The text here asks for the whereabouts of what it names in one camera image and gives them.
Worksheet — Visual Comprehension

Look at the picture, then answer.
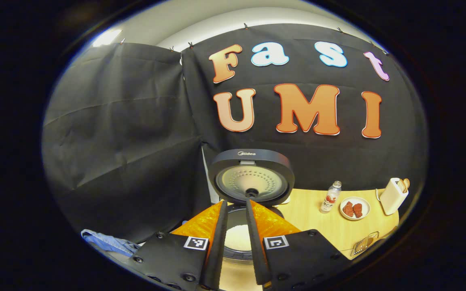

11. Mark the white toaster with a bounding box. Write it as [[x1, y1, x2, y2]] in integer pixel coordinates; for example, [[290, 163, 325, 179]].
[[379, 178, 409, 215]]

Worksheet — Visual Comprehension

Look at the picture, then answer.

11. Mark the black backdrop cloth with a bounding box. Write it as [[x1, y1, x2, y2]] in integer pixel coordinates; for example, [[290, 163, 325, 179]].
[[42, 23, 428, 245]]

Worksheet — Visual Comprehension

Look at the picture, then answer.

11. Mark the blue cloth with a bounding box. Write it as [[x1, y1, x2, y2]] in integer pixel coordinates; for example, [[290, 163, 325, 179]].
[[81, 229, 140, 257]]

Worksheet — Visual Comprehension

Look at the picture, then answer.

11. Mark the white round plate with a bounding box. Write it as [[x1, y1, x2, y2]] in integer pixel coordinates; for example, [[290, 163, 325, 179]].
[[339, 196, 371, 221]]

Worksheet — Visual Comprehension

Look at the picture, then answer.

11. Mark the clear drink bottle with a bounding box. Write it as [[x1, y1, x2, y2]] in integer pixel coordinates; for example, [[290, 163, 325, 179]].
[[320, 181, 342, 214]]

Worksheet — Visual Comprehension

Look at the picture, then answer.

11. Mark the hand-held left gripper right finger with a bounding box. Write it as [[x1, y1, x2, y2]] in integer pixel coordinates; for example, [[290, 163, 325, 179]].
[[244, 198, 351, 291]]

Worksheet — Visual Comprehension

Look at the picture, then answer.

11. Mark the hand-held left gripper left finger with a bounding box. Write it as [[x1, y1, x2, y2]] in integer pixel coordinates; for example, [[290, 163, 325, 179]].
[[126, 200, 229, 291]]

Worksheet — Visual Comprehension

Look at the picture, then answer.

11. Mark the white rice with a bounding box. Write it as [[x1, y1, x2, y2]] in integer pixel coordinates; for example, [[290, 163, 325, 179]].
[[225, 224, 253, 252]]

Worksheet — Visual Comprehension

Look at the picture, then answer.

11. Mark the black rice cooker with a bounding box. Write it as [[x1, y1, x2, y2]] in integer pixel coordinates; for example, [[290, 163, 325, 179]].
[[208, 149, 296, 265]]

